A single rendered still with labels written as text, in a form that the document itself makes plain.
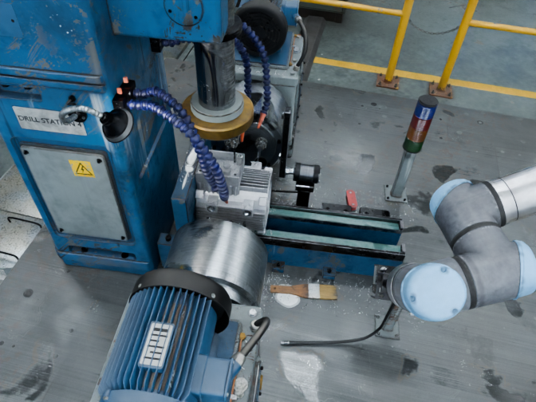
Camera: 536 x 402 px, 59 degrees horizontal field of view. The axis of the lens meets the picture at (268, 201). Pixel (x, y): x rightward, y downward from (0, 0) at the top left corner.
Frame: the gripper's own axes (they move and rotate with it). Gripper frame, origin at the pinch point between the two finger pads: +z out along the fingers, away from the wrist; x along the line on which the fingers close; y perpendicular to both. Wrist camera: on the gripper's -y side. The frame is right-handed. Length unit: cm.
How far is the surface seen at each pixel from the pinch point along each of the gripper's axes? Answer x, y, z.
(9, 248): 8, 140, 79
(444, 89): -143, -77, 236
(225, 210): -13.3, 44.7, 17.0
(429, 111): -51, -11, 26
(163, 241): -3, 63, 26
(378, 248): -8.6, -0.7, 30.0
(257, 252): -2.8, 33.4, 2.0
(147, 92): -33, 60, -17
